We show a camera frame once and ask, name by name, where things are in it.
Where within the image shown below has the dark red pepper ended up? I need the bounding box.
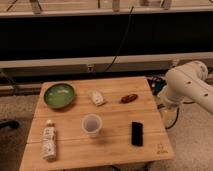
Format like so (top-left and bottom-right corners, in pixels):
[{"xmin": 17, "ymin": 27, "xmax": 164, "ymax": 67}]
[{"xmin": 120, "ymin": 94, "xmax": 138, "ymax": 104}]

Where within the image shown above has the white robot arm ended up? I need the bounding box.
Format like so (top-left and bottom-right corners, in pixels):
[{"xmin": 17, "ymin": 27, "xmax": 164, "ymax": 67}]
[{"xmin": 159, "ymin": 61, "xmax": 213, "ymax": 115}]

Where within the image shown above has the translucent white cup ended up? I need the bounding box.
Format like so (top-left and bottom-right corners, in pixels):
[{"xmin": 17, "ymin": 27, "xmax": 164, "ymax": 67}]
[{"xmin": 82, "ymin": 114, "xmax": 103, "ymax": 138}]

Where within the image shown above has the green ceramic bowl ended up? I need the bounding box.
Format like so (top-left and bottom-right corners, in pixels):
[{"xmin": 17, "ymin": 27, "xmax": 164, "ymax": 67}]
[{"xmin": 43, "ymin": 83, "xmax": 76, "ymax": 109}]

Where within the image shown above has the small white crumpled packet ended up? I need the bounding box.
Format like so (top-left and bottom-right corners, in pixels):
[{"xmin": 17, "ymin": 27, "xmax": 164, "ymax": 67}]
[{"xmin": 90, "ymin": 91, "xmax": 106, "ymax": 106}]

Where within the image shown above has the black rectangular block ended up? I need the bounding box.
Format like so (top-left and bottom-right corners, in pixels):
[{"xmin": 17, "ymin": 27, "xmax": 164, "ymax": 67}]
[{"xmin": 131, "ymin": 122, "xmax": 143, "ymax": 146}]

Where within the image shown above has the white plastic bottle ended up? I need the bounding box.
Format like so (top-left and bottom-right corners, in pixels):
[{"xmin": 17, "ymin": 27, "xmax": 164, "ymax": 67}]
[{"xmin": 42, "ymin": 120, "xmax": 56, "ymax": 161}]

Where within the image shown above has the black hanging cable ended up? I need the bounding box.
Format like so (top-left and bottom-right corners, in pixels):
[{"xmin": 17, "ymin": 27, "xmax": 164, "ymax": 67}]
[{"xmin": 103, "ymin": 4, "xmax": 135, "ymax": 73}]

